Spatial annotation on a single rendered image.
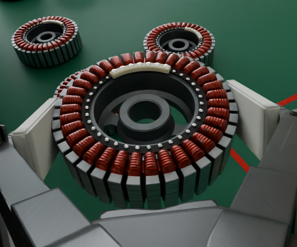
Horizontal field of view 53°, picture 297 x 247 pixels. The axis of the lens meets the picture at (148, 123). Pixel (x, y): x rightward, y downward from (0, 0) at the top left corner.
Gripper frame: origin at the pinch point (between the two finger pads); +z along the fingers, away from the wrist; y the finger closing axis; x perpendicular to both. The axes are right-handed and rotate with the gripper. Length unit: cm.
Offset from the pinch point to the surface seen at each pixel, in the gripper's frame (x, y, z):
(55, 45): 3.6, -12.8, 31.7
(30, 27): 6.8, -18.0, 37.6
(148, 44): 2.5, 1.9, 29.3
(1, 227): -12.5, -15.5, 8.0
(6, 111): -4.6, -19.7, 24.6
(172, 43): 2.2, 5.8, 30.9
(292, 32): 1.8, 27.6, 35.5
